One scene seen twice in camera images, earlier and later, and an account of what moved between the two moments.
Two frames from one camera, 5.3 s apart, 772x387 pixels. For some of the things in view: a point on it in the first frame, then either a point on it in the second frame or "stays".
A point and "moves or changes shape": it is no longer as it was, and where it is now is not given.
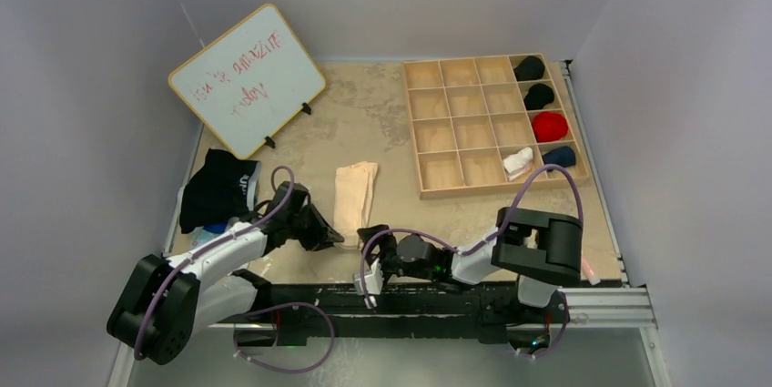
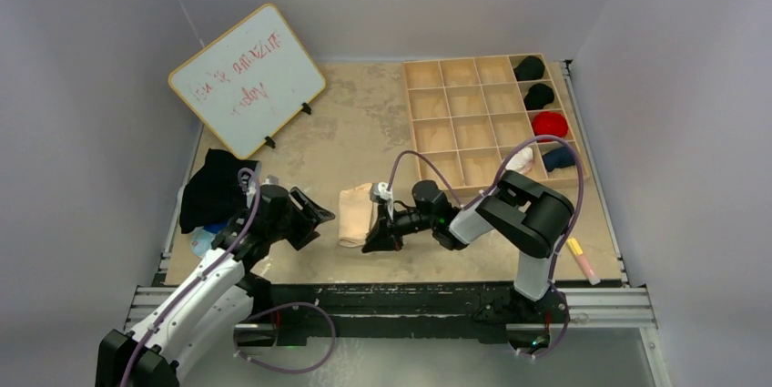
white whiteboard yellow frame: [251, 81] stays
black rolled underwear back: [531, 67] stays
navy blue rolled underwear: [562, 156] stays
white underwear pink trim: [517, 164] stays
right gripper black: [385, 241] to [382, 237]
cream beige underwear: [354, 185] moves or changes shape
